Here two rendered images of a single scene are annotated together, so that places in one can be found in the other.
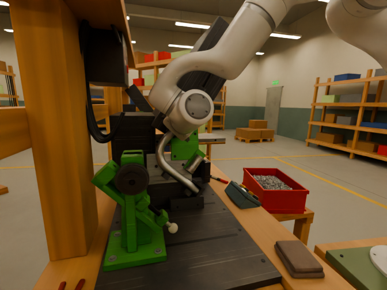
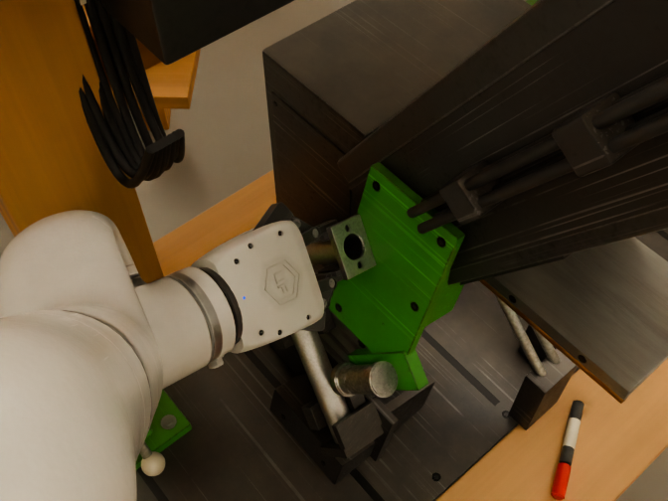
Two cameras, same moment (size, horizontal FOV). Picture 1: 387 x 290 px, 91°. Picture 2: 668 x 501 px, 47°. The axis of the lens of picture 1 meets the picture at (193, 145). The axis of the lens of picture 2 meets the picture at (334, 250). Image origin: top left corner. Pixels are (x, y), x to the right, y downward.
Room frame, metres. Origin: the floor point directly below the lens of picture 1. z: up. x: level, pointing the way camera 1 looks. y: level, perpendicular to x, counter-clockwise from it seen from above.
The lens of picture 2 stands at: (0.53, -0.32, 1.81)
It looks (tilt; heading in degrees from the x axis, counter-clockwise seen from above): 54 degrees down; 64
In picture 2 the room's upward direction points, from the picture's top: straight up
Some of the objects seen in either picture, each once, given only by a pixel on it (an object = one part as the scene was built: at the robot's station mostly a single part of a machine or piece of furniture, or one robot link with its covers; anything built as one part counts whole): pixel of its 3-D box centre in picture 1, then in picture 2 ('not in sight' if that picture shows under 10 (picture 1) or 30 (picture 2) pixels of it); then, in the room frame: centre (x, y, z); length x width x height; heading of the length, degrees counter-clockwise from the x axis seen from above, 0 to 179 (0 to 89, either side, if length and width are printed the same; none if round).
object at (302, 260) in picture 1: (297, 256); not in sight; (0.41, -0.27, 0.91); 0.10 x 0.08 x 0.03; 2
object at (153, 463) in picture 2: (168, 224); (144, 450); (0.47, 0.07, 0.96); 0.06 x 0.03 x 0.06; 105
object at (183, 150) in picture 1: (182, 133); (411, 259); (0.79, 0.05, 1.17); 0.13 x 0.12 x 0.20; 15
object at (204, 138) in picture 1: (183, 138); (527, 237); (0.95, 0.05, 1.11); 0.39 x 0.16 x 0.03; 105
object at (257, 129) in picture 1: (254, 130); not in sight; (7.02, -2.27, 0.37); 1.20 x 0.80 x 0.74; 111
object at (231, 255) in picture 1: (166, 187); (402, 319); (0.85, 0.13, 0.89); 1.10 x 0.42 x 0.02; 15
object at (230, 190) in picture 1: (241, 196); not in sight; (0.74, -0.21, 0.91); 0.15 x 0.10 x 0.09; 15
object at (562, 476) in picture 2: (217, 178); (568, 448); (0.94, -0.13, 0.91); 0.13 x 0.02 x 0.02; 43
